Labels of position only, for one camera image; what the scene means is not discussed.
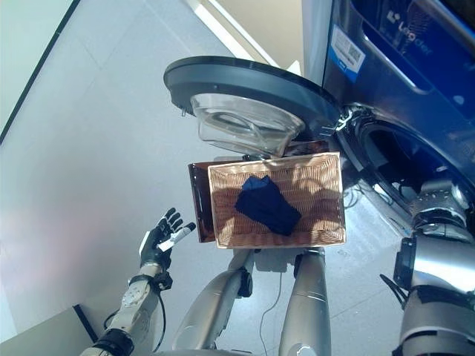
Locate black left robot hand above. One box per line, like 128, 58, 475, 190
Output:
139, 207, 197, 268

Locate round glass washing machine door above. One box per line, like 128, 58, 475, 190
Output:
163, 55, 344, 156

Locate grey front-load washing machine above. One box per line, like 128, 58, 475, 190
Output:
321, 0, 475, 245

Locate silver left robot leg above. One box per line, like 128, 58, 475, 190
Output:
172, 248, 257, 352

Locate silver robot leg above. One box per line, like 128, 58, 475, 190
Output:
172, 248, 257, 352
278, 248, 332, 356

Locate navy blue garment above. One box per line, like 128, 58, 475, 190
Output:
235, 176, 302, 237

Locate grey robot torso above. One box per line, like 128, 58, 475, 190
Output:
148, 348, 283, 356

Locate silver right robot leg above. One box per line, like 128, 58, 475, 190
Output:
278, 248, 332, 356

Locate blue barcode sticker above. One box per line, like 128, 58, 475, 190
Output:
329, 24, 367, 73

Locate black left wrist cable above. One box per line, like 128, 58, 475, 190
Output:
103, 272, 168, 353

